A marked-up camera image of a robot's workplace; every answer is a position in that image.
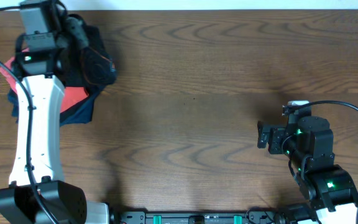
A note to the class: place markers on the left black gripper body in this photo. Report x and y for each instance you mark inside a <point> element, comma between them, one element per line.
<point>73,38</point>

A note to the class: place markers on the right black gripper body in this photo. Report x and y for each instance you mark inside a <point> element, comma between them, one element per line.
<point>278,134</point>

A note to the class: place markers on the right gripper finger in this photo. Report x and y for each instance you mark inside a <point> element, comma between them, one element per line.
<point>262,141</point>
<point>263,127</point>

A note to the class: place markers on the black printed cycling jersey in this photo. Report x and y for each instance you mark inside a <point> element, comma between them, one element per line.
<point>92,66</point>

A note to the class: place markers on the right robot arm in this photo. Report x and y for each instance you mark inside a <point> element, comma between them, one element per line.
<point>329,190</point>

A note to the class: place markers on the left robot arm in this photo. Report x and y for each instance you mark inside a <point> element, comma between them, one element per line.
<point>37,191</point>

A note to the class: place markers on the folded red shirt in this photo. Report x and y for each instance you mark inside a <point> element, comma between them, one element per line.
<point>43,92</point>

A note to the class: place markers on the folded navy blue shirt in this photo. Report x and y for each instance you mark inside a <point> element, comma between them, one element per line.
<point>78,104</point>

